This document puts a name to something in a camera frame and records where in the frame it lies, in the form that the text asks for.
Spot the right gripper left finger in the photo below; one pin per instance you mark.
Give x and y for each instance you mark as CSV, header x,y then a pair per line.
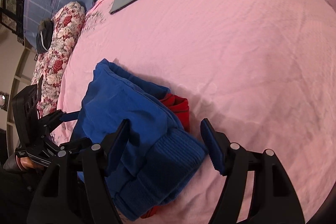
x,y
73,188

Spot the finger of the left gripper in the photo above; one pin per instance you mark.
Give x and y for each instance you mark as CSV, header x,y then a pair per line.
x,y
67,117

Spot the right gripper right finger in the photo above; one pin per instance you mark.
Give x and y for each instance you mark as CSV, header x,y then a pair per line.
x,y
274,199

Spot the blue and red pants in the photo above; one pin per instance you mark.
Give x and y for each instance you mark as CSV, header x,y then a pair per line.
x,y
160,157

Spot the left hand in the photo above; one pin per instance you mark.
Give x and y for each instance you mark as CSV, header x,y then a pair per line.
x,y
25,163

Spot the small black pouch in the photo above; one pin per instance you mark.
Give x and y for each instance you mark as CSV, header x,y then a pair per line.
x,y
44,35

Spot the floral red white pillow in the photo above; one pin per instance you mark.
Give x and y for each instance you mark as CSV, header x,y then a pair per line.
x,y
50,66

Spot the pink floral bed sheet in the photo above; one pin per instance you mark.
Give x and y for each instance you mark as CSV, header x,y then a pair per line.
x,y
262,72

